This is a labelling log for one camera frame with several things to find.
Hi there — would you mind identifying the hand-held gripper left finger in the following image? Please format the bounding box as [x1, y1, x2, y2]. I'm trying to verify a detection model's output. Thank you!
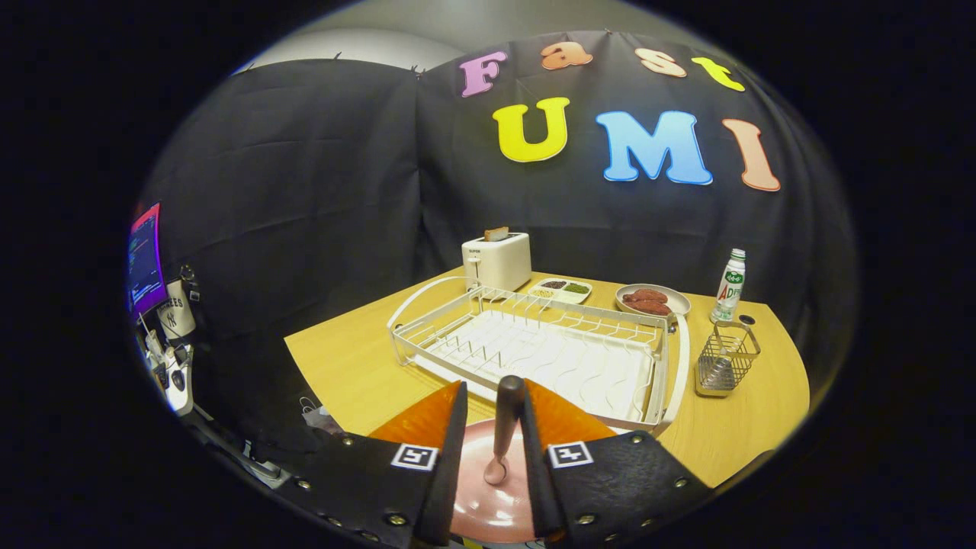
[294, 380, 468, 548]

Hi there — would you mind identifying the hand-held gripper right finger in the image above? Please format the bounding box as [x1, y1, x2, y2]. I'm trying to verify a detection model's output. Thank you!
[521, 379, 714, 544]

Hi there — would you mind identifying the pink plate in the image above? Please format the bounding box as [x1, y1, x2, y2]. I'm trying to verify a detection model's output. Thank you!
[450, 418, 538, 544]

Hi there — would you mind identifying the wooden handle spoon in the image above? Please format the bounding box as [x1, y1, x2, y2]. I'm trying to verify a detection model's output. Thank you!
[483, 375, 526, 486]

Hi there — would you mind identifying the white wire dish rack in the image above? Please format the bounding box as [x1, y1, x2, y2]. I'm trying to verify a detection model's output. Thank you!
[387, 274, 692, 437]

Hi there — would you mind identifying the metal wire basket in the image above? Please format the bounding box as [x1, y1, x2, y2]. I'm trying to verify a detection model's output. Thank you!
[695, 320, 762, 399]

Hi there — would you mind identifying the white compartment condiment dish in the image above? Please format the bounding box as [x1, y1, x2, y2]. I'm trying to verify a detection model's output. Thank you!
[528, 278, 593, 304]

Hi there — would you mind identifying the beige plate with sausages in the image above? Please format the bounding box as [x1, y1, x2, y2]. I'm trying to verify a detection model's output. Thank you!
[615, 284, 692, 319]

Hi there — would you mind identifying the white toaster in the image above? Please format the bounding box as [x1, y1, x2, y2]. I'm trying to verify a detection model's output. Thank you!
[461, 232, 532, 293]

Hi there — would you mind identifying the white bottle green label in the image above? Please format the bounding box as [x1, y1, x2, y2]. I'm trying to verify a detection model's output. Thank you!
[710, 248, 747, 324]

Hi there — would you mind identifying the black backdrop cloth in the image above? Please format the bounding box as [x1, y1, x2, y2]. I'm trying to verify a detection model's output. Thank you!
[137, 30, 859, 458]

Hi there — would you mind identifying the white printed bag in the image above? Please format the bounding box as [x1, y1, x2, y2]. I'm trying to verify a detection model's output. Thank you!
[156, 278, 197, 340]

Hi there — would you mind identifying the computer monitor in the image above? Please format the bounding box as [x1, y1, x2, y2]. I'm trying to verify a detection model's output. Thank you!
[127, 202, 169, 321]

